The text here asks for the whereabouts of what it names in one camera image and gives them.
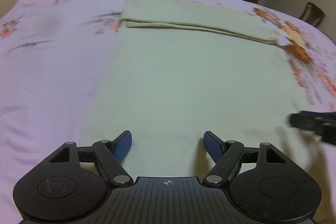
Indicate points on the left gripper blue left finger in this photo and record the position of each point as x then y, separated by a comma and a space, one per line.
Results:
109, 155

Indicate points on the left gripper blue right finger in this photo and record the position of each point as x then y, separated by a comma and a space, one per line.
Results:
226, 156

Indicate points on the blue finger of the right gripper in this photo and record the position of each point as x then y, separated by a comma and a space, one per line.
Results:
322, 124

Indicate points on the pale green cloth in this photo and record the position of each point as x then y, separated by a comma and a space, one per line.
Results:
181, 69

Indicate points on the dark wooden chair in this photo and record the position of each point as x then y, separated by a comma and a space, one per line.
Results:
312, 15

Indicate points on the lilac floral bed sheet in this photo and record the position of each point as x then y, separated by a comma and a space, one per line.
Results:
54, 54

